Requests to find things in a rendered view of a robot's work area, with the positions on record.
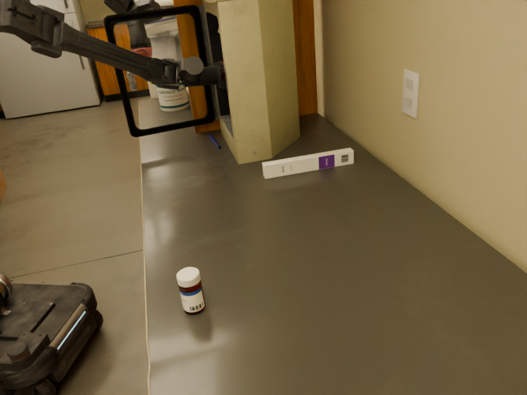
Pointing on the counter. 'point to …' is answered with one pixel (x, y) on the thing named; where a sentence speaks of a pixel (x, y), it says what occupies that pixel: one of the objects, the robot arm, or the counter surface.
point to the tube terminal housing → (259, 76)
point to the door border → (199, 57)
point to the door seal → (121, 75)
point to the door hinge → (209, 59)
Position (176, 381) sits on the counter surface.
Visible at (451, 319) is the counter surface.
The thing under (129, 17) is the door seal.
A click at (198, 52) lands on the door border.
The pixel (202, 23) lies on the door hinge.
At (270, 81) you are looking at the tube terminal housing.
